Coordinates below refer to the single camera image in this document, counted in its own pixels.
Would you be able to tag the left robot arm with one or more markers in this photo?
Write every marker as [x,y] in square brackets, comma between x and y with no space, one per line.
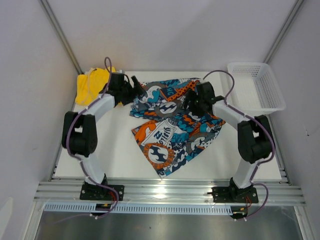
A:
[79,133]

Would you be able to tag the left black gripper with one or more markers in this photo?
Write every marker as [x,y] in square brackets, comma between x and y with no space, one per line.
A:
[135,92]

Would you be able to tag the aluminium frame post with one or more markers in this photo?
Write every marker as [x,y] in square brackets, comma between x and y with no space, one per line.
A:
[284,30]
[60,34]

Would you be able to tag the patterned blue orange shorts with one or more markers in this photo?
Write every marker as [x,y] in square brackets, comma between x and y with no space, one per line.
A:
[172,135]

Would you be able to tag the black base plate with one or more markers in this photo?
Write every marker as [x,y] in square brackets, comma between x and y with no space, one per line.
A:
[231,194]
[92,192]

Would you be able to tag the left aluminium frame post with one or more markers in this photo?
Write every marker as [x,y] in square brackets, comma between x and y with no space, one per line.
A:
[60,34]

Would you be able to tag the white slotted cable duct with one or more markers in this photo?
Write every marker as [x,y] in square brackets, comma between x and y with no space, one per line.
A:
[136,208]

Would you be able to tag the white plastic basket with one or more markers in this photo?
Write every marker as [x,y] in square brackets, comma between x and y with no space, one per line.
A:
[255,89]

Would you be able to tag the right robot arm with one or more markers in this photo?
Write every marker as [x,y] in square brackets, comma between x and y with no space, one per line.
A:
[255,143]

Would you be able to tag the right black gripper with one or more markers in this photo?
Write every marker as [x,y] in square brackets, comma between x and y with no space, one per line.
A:
[191,95]

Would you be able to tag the yellow shorts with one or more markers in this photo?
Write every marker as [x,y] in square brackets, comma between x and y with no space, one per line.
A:
[90,84]

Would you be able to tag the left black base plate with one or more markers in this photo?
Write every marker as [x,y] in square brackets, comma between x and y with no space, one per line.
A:
[92,192]

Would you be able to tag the aluminium mounting rail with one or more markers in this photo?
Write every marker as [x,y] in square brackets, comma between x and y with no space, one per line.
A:
[167,191]

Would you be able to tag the right aluminium frame post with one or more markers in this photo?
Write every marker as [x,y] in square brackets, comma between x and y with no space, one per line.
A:
[284,30]

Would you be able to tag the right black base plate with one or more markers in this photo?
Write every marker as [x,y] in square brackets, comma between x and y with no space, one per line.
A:
[231,194]

